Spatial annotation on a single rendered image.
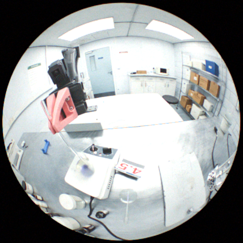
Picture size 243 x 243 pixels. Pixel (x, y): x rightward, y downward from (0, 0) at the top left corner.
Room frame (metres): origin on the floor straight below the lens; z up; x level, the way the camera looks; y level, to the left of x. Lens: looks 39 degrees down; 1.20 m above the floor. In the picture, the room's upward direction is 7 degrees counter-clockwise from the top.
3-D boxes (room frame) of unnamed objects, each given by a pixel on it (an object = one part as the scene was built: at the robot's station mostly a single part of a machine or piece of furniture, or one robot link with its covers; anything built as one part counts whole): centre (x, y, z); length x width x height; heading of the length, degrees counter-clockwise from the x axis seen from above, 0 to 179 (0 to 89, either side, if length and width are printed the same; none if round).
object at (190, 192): (-0.06, -0.20, 0.91); 0.30 x 0.20 x 0.01; 177
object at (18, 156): (-0.04, 1.08, 0.92); 0.26 x 0.19 x 0.05; 1
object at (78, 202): (-0.06, 0.19, 0.94); 0.06 x 0.06 x 0.08
